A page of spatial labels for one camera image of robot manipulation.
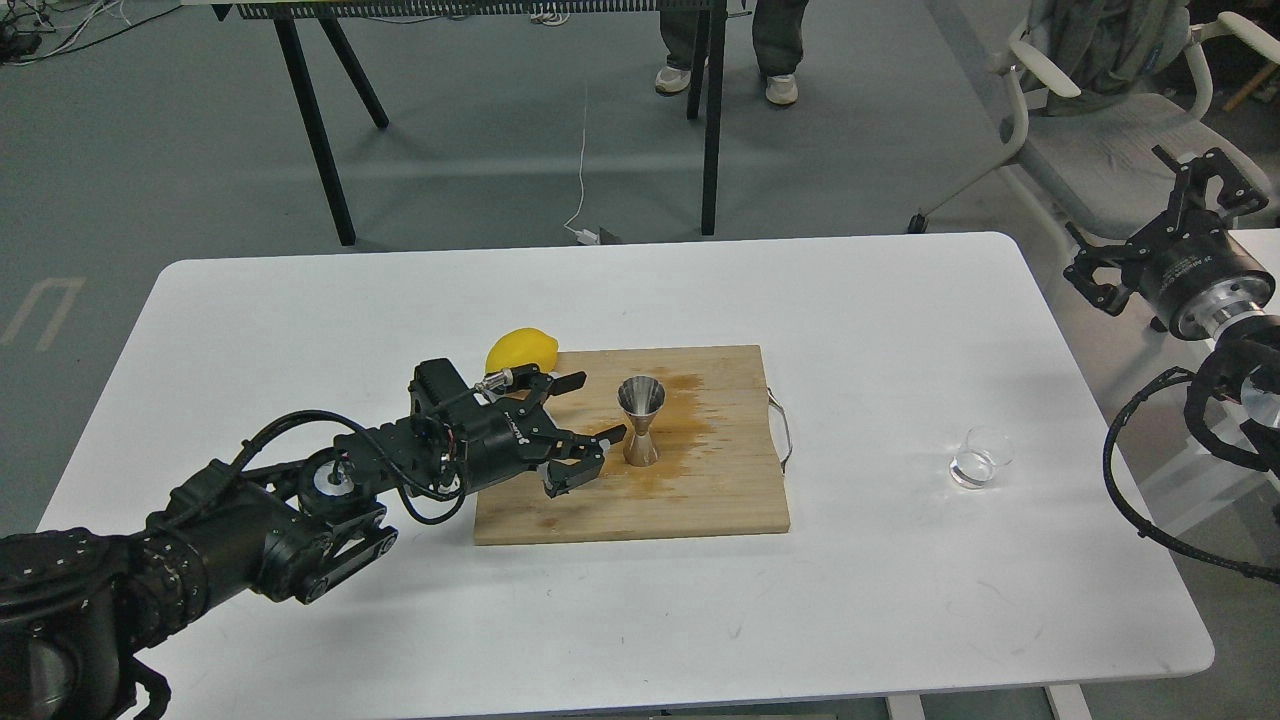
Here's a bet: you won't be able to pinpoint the steel double jigger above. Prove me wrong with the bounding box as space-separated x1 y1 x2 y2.
617 375 666 468

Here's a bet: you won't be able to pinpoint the white cable with plug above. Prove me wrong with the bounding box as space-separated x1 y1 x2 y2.
562 79 602 246

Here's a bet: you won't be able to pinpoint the wooden cutting board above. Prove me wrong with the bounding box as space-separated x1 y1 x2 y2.
474 345 790 546

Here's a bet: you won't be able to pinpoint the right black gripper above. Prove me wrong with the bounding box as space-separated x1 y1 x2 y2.
1062 146 1277 341

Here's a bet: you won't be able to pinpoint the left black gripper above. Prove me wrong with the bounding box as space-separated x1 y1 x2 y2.
452 366 627 498

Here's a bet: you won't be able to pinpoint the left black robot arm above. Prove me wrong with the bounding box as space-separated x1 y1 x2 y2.
1 359 627 719

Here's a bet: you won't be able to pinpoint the small clear glass cup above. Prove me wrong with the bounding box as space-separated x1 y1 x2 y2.
948 425 1015 489

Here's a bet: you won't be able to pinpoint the person's legs and shoes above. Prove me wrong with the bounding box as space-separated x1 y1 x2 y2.
654 0 809 108

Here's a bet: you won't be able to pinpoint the yellow lemon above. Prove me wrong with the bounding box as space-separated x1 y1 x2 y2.
484 327 559 375

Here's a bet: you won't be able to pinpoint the black leg table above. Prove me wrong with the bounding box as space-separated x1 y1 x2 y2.
192 1 737 249

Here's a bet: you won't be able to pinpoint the grey office chair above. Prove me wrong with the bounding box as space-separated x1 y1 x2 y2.
908 1 1277 242

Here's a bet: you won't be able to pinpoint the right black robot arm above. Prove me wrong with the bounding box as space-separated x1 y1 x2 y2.
1064 146 1279 584

